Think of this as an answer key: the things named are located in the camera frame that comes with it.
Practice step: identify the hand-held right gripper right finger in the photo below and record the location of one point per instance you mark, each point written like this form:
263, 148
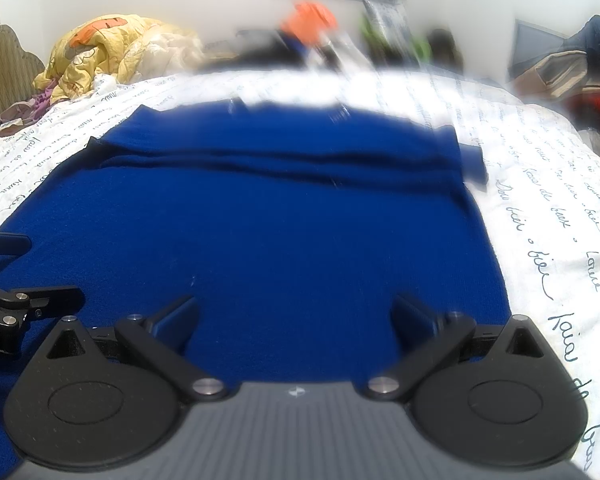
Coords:
412, 322

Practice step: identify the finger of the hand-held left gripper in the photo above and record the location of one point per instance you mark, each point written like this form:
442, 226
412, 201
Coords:
5, 244
55, 299

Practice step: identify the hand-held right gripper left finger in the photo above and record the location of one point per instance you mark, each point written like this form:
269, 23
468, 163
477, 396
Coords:
172, 322

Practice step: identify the blue knit sweater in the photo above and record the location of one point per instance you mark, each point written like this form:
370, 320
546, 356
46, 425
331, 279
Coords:
255, 235

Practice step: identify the pile of dark clothes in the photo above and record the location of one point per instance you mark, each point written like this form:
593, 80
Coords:
590, 65

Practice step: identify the purple cloth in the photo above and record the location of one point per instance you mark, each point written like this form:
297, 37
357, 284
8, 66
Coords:
30, 105

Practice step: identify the white script-printed bedspread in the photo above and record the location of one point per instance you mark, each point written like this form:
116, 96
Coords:
545, 220

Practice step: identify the beige padded headboard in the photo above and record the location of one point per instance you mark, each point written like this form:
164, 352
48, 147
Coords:
5, 60

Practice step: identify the yellow cartoon quilt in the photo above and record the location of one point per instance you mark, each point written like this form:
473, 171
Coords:
105, 55

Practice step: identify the dark olive bag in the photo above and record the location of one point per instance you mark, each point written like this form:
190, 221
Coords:
445, 47

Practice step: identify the black clothing heap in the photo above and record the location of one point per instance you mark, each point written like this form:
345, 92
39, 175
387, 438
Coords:
260, 50

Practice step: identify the grey framed board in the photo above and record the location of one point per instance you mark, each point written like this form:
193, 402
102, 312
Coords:
532, 47

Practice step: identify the blue floral white pillow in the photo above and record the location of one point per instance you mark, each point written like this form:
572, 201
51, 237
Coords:
387, 22

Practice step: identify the orange plastic bag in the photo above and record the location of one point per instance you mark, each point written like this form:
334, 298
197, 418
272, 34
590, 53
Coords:
310, 22

